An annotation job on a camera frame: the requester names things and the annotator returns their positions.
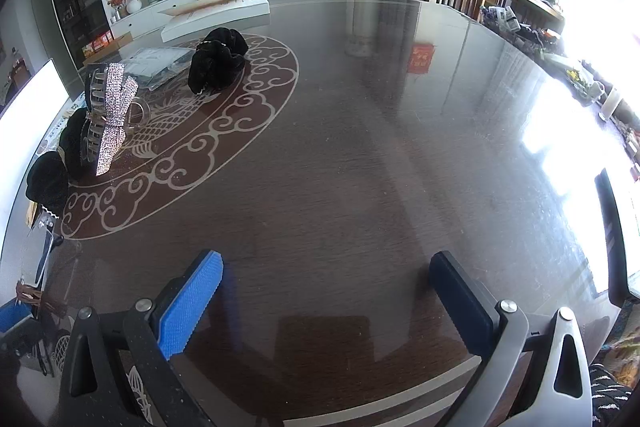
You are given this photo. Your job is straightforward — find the blue tinted glasses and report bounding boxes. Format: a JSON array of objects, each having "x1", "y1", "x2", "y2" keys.
[{"x1": 34, "y1": 212, "x2": 64, "y2": 289}]

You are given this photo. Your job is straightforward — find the sparkly hair claw clip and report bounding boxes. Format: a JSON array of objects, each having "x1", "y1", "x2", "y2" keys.
[{"x1": 81, "y1": 63, "x2": 151, "y2": 176}]

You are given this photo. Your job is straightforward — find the large white storage box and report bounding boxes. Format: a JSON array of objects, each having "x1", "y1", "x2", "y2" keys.
[{"x1": 0, "y1": 57, "x2": 72, "y2": 258}]

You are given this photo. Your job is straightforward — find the clear plastic bag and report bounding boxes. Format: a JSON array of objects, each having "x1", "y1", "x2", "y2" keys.
[{"x1": 122, "y1": 46, "x2": 195, "y2": 92}]

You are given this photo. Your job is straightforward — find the black velvet pouch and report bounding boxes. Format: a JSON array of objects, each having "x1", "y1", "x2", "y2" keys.
[{"x1": 188, "y1": 27, "x2": 248, "y2": 94}]

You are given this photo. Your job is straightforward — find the cardboard box on floor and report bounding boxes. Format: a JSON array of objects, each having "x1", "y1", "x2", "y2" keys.
[{"x1": 84, "y1": 32, "x2": 134, "y2": 66}]

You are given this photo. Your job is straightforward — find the flat white box lid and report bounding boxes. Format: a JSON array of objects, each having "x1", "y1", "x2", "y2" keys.
[{"x1": 160, "y1": 0, "x2": 270, "y2": 42}]

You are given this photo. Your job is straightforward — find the red flower vase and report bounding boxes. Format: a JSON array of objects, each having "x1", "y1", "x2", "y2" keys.
[{"x1": 107, "y1": 0, "x2": 128, "y2": 20}]

